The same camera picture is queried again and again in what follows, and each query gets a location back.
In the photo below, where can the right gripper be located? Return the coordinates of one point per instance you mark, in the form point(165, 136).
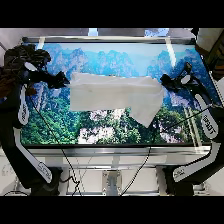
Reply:
point(168, 81)

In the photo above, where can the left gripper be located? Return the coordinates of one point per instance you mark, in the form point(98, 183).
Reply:
point(60, 80)

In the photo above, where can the white shirt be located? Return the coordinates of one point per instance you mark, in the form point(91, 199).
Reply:
point(113, 95)

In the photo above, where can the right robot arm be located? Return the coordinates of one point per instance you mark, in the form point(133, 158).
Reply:
point(208, 125)

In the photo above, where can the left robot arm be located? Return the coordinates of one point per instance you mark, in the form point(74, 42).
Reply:
point(23, 110)

